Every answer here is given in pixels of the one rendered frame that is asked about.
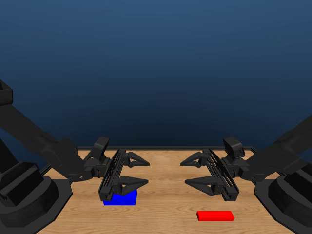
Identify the thin red peg bar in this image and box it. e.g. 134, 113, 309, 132
196, 210, 235, 222

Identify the black table frame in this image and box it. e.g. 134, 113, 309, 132
40, 145, 258, 176

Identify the blue hollow socket block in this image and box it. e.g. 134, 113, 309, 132
103, 190, 138, 206

